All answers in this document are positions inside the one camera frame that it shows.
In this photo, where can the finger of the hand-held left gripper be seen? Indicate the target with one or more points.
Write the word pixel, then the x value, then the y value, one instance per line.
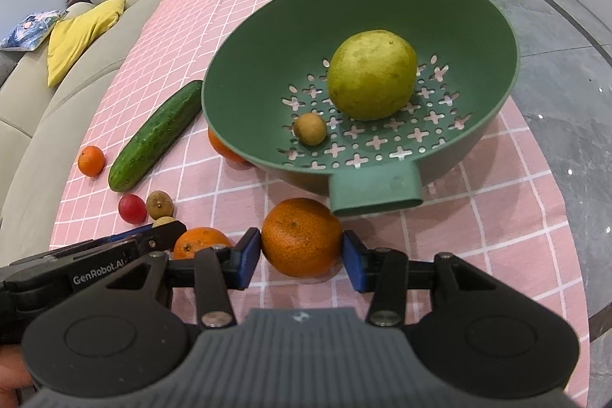
pixel 165 233

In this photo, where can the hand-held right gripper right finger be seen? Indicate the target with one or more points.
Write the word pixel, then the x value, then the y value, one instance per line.
pixel 354 264

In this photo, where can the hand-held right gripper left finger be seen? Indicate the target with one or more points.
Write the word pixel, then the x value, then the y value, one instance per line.
pixel 249 257

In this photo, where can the brown longan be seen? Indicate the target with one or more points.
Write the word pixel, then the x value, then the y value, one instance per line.
pixel 310 129
pixel 163 221
pixel 159 203

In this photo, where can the mandarin orange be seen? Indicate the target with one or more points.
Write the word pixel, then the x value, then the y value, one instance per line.
pixel 220 147
pixel 301 238
pixel 91 161
pixel 198 240

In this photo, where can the red cherry tomato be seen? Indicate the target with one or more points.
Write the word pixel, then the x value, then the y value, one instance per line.
pixel 132 208

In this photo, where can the green cucumber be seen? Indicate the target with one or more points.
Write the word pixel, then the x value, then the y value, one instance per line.
pixel 153 138

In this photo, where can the green colander bowl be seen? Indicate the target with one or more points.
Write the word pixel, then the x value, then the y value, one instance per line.
pixel 248 68

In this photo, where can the person's left hand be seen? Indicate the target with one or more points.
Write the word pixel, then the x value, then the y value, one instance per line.
pixel 10 369

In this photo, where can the beige sofa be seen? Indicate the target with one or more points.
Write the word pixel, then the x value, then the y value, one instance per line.
pixel 38 111

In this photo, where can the green apple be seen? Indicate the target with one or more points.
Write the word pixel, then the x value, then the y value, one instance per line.
pixel 373 73

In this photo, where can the pink checked tablecloth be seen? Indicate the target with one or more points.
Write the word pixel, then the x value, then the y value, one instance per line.
pixel 191 30

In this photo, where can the yellow pillow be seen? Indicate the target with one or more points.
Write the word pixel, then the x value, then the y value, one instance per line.
pixel 76 35

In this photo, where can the blue printed pillow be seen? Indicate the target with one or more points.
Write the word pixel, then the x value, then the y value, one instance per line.
pixel 28 28

